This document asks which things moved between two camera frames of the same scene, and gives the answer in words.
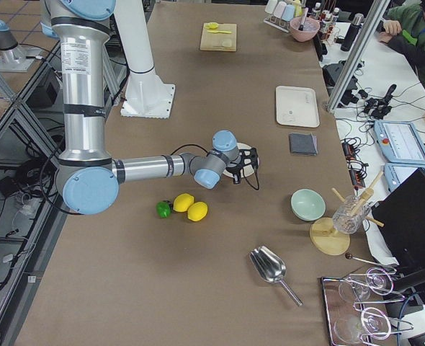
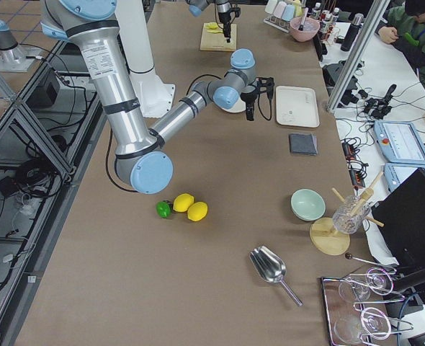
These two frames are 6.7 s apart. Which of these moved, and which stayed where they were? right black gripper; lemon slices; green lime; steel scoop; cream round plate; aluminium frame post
Moved: right black gripper; cream round plate
Stayed: green lime; steel scoop; lemon slices; aluminium frame post
